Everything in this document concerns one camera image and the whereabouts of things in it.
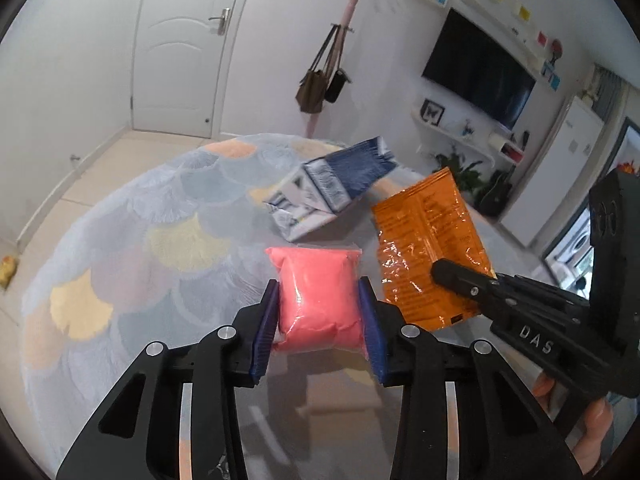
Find green potted plant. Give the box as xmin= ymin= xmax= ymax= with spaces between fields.
xmin=432 ymin=147 xmax=484 ymax=194

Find orange snack packet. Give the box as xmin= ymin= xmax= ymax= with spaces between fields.
xmin=371 ymin=167 xmax=496 ymax=332

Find silver door handle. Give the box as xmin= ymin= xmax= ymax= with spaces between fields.
xmin=207 ymin=7 xmax=232 ymax=36

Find blue and white milk carton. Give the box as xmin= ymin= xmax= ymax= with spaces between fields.
xmin=262 ymin=136 xmax=399 ymax=243

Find long white wall shelf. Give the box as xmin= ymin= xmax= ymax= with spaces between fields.
xmin=445 ymin=0 xmax=547 ymax=82

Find white washing machine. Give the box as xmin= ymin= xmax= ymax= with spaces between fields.
xmin=561 ymin=227 xmax=597 ymax=273

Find black guitar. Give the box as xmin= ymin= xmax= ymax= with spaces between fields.
xmin=475 ymin=167 xmax=516 ymax=219

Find yellow floor toy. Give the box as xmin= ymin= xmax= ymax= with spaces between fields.
xmin=0 ymin=255 xmax=19 ymax=290

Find pink plastic packet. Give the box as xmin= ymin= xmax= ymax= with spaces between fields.
xmin=265 ymin=246 xmax=372 ymax=357

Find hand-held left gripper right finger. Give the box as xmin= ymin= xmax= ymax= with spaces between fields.
xmin=356 ymin=276 xmax=583 ymax=480

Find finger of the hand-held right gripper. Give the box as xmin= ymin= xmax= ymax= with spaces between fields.
xmin=431 ymin=258 xmax=591 ymax=322

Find black wall television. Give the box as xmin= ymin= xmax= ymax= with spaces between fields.
xmin=421 ymin=7 xmax=537 ymax=131

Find small black hanging bag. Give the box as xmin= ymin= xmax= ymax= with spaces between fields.
xmin=323 ymin=27 xmax=349 ymax=104

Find grey curtain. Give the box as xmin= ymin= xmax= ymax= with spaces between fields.
xmin=580 ymin=64 xmax=632 ymax=122

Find black framed glass door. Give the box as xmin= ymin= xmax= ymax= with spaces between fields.
xmin=542 ymin=116 xmax=640 ymax=291

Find person's right hand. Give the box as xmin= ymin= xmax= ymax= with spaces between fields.
xmin=532 ymin=375 xmax=615 ymax=478

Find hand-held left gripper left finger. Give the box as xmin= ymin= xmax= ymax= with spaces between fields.
xmin=56 ymin=278 xmax=281 ymax=480

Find pink coat rack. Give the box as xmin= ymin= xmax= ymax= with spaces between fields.
xmin=305 ymin=0 xmax=375 ymax=139

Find white door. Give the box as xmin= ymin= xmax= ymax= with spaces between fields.
xmin=130 ymin=0 xmax=262 ymax=139

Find white and pink box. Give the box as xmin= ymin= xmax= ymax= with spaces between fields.
xmin=487 ymin=130 xmax=526 ymax=162

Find white curved low shelf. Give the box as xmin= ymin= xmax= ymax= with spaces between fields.
xmin=411 ymin=110 xmax=527 ymax=167

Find framed butterfly picture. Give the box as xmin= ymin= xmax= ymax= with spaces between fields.
xmin=420 ymin=98 xmax=446 ymax=126

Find brown hanging bag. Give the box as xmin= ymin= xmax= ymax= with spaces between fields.
xmin=296 ymin=25 xmax=342 ymax=114

